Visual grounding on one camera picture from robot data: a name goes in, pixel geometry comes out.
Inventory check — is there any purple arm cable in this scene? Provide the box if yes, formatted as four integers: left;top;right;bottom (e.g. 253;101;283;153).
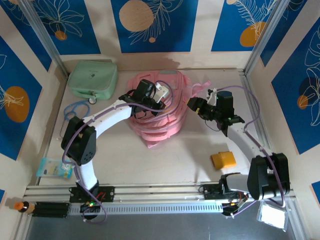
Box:
214;85;287;218
61;80;175;225

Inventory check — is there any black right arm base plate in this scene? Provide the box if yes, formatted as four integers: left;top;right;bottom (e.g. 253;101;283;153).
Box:
203;184;250;201

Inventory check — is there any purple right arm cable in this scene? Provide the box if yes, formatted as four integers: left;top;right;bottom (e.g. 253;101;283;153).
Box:
214;85;287;218

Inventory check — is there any mint green zip pouch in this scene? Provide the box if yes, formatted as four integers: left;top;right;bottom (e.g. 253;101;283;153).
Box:
66;61;120;100

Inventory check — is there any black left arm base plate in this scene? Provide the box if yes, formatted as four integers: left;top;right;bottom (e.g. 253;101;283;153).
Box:
69;186;116;203

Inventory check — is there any pink student backpack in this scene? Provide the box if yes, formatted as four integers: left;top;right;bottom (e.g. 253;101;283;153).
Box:
126;69;212;150

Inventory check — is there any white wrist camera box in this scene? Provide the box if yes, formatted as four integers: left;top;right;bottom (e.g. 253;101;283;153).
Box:
205;87;218;106
153;83;169;103

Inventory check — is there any clear plastic bag white packet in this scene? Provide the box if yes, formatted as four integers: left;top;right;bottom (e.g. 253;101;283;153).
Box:
257;201;288;230

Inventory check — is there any aluminium frame post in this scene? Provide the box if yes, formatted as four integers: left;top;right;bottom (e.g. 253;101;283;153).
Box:
17;0;70;78
242;0;294;77

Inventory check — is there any aluminium side rail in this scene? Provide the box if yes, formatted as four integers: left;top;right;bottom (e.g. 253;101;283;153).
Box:
241;68;282;181

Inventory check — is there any blue stethoscope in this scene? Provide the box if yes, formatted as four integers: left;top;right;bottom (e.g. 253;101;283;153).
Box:
58;96;98;141

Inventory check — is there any yellow orange box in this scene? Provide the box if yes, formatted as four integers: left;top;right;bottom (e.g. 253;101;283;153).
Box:
209;150;238;171

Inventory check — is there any grey slotted cable duct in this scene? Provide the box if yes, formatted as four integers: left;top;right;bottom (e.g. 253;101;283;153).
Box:
67;201;225;216

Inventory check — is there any brown bottle orange cap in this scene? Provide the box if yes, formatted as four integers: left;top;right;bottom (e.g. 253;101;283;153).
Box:
13;201;36;214

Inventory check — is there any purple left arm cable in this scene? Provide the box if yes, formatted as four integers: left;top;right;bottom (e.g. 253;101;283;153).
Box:
61;80;175;225

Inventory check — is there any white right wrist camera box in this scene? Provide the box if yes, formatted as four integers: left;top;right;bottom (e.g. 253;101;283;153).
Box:
205;87;218;106

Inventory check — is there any black ribbed block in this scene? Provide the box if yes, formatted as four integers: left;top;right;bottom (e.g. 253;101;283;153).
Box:
31;201;71;218

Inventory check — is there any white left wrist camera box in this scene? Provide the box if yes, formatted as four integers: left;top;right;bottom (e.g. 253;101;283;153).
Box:
153;83;169;103

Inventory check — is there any aluminium mounting rail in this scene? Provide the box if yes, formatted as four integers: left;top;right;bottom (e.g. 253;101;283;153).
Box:
23;181;297;204

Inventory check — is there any teal tissue packet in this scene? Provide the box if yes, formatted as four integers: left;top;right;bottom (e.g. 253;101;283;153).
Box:
35;157;76;180

